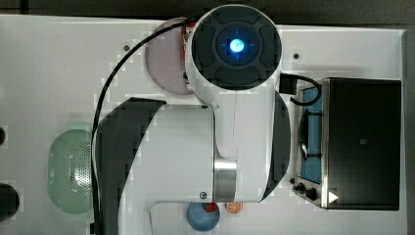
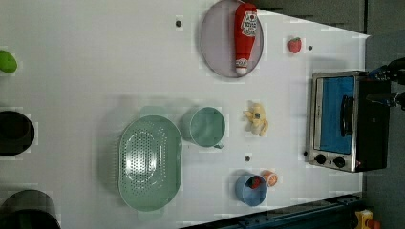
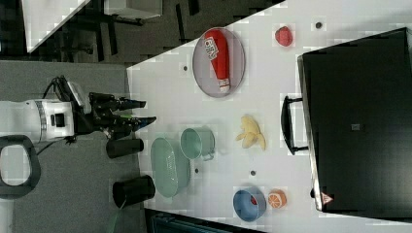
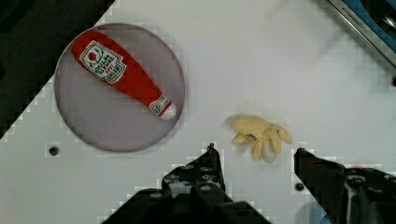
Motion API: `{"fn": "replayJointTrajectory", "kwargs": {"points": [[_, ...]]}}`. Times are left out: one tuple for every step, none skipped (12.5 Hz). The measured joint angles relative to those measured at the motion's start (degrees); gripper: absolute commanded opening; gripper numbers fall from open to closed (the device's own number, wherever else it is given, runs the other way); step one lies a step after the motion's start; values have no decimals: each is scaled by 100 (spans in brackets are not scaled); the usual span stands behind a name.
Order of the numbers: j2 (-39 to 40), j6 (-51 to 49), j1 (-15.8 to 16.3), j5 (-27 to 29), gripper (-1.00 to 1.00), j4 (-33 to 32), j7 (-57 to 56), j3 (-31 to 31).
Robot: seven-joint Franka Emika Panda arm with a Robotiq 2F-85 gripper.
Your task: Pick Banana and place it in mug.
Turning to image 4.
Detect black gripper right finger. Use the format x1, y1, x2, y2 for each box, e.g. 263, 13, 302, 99
293, 148, 396, 224

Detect yellow plush banana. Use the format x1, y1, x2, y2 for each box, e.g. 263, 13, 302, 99
232, 116, 292, 163

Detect grey round plate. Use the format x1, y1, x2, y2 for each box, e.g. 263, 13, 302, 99
54, 23, 186, 152

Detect red plush ketchup bottle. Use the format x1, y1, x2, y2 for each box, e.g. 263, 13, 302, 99
71, 30, 177, 120

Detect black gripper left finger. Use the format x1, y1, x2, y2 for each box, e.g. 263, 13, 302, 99
102, 144, 271, 224

